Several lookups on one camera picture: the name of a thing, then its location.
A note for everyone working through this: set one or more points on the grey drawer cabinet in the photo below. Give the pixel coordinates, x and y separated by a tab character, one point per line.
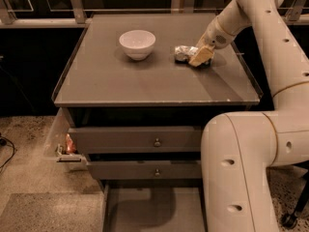
101	75

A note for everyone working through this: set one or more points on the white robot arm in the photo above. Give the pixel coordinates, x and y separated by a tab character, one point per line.
237	148

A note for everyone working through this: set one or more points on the grey bottom drawer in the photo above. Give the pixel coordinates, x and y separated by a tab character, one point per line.
163	206

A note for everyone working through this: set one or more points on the clear plastic side bin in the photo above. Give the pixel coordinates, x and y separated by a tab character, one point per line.
55	146

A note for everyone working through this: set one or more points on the crushed silver redbull can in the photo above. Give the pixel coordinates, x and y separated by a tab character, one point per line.
183	53

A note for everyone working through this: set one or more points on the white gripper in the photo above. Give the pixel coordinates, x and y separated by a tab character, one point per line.
214	36

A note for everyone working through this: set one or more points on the grey drawer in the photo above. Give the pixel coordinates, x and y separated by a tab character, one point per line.
163	206
111	130
146	166

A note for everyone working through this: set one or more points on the metal window railing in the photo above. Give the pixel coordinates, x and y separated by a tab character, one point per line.
42	16

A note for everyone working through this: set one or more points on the grey floor mat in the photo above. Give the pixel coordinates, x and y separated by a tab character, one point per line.
52	212

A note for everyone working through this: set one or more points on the orange snack packet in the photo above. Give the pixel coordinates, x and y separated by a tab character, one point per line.
70	147

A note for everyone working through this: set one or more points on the grey top drawer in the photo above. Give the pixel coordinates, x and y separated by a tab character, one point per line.
111	130

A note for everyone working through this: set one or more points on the grey middle drawer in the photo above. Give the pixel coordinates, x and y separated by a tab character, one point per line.
146	166

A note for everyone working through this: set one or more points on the white ceramic bowl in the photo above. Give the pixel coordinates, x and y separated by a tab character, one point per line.
137	44

